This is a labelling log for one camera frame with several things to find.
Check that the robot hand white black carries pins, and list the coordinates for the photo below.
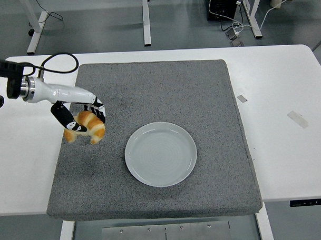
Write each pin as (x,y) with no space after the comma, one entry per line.
(64,94)

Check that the golden croissant bread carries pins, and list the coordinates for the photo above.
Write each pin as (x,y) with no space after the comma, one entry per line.
(95,127)

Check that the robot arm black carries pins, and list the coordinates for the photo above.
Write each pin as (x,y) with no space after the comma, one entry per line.
(5,70)

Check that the pale grey round plate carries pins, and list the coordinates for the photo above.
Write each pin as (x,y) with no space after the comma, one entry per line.
(160,154)

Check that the grey metal plate with screws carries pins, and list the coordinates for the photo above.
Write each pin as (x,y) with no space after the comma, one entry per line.
(143,236)

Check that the grey speckled mat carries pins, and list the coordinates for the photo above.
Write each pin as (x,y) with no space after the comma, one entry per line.
(154,86)

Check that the white table leg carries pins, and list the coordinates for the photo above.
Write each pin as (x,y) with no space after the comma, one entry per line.
(65,236)
(265,229)

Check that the small clear tape piece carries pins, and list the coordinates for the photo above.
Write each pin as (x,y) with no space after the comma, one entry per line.
(242,98)

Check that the grey power adapter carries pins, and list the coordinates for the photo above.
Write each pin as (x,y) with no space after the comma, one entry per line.
(237,42)
(232,34)

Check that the black computer box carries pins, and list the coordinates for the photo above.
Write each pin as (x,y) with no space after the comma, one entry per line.
(221,7)

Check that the large clear tape piece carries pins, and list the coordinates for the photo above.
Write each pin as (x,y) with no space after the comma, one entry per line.
(297,119)

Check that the grey chair leg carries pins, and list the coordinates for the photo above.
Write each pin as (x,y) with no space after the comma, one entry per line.
(320,43)

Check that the black table control panel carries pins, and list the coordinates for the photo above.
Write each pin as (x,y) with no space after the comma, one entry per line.
(308,202)

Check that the white desk frame leg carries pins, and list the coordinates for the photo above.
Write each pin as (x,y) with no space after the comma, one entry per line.
(146,20)
(34,29)
(254,16)

